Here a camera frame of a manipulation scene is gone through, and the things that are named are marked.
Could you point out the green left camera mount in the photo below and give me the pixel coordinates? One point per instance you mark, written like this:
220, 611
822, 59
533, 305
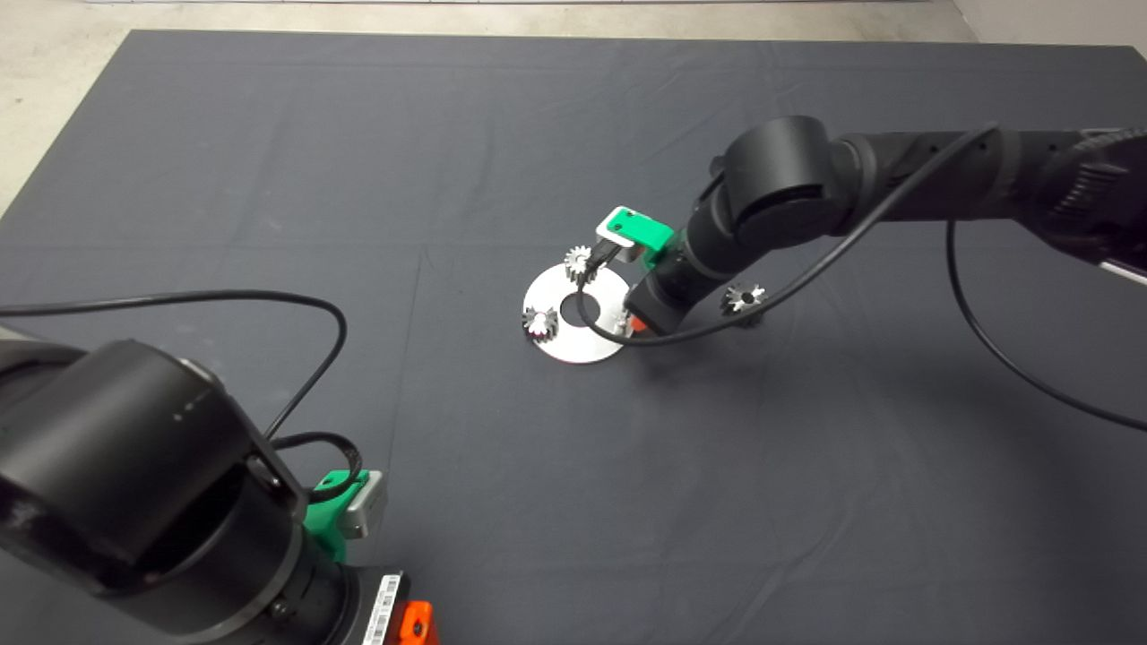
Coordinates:
327, 528

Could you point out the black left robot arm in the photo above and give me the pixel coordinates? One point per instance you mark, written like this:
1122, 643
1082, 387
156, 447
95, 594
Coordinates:
116, 457

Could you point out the small steel gear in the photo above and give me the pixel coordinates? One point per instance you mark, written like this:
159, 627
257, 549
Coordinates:
575, 260
542, 322

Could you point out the larger steel gear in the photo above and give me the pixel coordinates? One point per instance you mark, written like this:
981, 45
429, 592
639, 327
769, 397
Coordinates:
737, 300

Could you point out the grey left camera box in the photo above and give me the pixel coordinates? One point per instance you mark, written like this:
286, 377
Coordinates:
366, 511

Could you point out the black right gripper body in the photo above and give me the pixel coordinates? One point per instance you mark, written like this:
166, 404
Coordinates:
659, 309

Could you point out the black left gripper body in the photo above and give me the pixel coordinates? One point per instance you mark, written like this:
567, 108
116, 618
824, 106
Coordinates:
381, 614

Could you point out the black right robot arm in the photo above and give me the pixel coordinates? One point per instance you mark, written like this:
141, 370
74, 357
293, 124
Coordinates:
789, 175

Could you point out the green right camera mount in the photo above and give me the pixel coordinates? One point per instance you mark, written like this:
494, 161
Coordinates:
645, 233

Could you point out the dark grey table cloth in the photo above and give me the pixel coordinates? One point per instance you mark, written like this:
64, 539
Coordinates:
358, 134

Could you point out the grey camera box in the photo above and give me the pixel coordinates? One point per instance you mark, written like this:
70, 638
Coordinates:
366, 511
611, 228

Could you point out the round metal plate with hole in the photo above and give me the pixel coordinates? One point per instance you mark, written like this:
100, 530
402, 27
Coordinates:
573, 345

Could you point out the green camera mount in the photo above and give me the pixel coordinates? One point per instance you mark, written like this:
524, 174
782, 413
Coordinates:
645, 233
327, 528

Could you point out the grey right camera box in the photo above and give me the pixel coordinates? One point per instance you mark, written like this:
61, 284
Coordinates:
611, 228

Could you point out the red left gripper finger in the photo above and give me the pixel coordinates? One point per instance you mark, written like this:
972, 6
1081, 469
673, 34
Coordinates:
419, 627

